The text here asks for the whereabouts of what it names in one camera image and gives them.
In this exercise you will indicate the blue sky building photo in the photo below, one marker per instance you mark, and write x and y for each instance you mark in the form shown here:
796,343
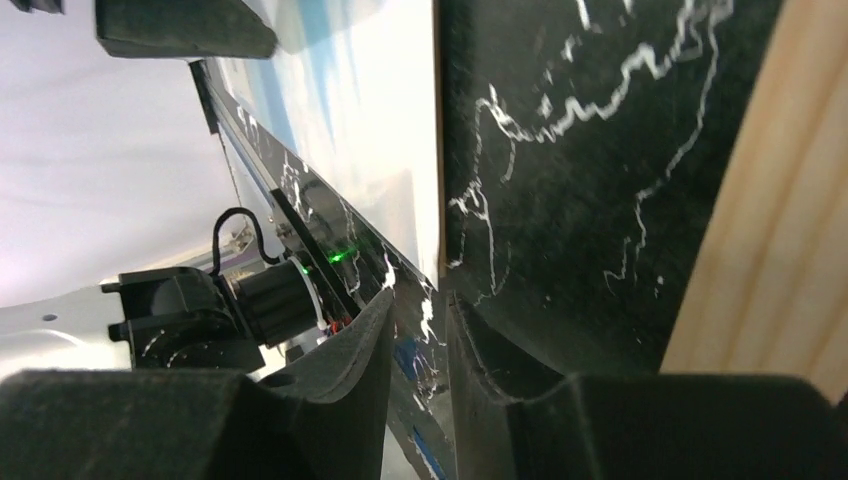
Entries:
351,91

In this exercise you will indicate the wooden photo frame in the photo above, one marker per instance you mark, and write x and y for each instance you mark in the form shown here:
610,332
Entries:
768,292

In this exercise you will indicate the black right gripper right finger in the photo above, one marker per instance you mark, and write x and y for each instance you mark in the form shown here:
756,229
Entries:
515,418

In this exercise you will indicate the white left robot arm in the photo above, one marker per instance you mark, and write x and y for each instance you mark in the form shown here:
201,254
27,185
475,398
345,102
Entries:
176,317

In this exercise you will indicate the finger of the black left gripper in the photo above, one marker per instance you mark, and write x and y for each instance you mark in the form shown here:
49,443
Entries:
182,29

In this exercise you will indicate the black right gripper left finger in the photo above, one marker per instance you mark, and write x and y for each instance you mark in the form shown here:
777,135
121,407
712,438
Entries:
321,417

